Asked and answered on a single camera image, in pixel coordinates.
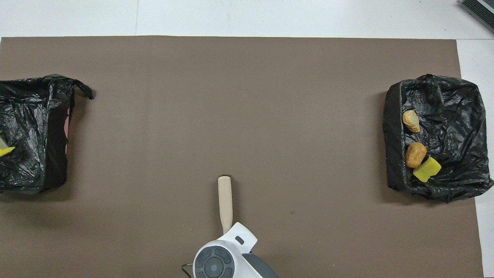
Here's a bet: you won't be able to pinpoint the brown paper table mat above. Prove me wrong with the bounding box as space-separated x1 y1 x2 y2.
0 36 485 278

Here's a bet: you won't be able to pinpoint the black ribbed device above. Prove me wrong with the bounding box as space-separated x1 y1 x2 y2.
460 0 494 33

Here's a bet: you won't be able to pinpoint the beige hand brush black bristles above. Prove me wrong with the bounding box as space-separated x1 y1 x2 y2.
218 176 234 235

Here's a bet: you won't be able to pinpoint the black bag lined pink bin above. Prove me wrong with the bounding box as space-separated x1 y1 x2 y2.
0 74 94 194

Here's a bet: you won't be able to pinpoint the green topped yellow sponge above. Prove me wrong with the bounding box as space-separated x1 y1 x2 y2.
413 156 442 183

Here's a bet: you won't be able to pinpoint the orange striped bread piece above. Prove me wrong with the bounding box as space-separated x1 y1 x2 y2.
403 110 421 133

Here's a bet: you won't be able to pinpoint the brown bread roll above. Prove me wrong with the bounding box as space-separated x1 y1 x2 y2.
405 142 428 168

